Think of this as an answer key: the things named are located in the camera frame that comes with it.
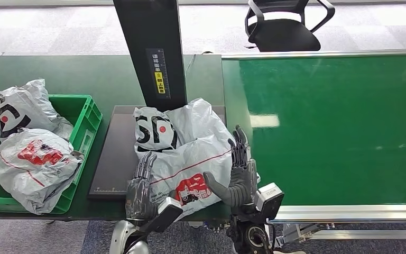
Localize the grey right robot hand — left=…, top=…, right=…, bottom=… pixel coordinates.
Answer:
left=202, top=124, right=259, bottom=211

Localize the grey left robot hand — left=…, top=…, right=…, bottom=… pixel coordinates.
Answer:
left=125, top=151, right=159, bottom=222

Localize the grey courier bag package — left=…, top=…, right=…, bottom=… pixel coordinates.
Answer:
left=133, top=97, right=237, bottom=220

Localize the black inbound scanner machine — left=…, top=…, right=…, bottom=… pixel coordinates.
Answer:
left=87, top=0, right=229, bottom=201

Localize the grey package with red print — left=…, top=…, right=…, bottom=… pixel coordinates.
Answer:
left=0, top=128, right=85, bottom=215

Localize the grey package with black print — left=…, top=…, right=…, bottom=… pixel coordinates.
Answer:
left=0, top=78, right=75, bottom=143

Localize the green conveyor belt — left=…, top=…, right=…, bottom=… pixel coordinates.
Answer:
left=220, top=48, right=406, bottom=250

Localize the green plastic crate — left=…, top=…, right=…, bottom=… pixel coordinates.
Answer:
left=0, top=94, right=103, bottom=215

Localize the yellow warning sticker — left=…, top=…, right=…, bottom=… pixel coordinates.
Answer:
left=154, top=71, right=167, bottom=95

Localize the black office chair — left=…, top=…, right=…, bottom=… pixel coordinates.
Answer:
left=244, top=0, right=336, bottom=52

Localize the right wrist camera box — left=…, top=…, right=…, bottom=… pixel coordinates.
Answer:
left=254, top=183, right=285, bottom=222

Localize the thin grey cable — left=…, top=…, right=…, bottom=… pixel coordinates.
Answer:
left=184, top=51, right=214, bottom=79

